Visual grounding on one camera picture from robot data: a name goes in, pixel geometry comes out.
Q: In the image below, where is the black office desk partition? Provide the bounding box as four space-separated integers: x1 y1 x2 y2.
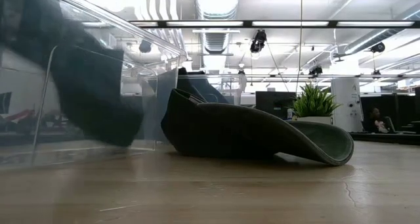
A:
349 87 420 146

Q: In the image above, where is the thin hanging cable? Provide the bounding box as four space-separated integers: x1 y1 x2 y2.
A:
295 0 304 94

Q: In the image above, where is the dark grey felt cloth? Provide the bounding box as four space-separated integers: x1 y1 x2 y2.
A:
160 88 355 167

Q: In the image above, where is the clear plastic storage box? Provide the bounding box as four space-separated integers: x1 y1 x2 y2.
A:
0 0 188 171

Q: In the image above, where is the green plant in white pot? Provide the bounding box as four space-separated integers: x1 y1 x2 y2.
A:
289 83 343 125

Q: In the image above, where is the silver ventilation duct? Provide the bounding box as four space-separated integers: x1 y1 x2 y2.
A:
195 0 242 55

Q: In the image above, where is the black computer monitor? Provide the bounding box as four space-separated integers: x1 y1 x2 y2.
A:
255 91 297 120

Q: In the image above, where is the black overhead camera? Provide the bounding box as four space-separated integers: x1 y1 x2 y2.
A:
249 29 268 55

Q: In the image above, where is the white round pillar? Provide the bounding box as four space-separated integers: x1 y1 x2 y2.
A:
330 77 364 133

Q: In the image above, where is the black ceiling spotlight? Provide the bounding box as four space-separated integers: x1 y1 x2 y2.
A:
369 41 387 54
138 39 153 54

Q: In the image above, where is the person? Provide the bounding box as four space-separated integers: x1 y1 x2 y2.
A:
363 106 396 135

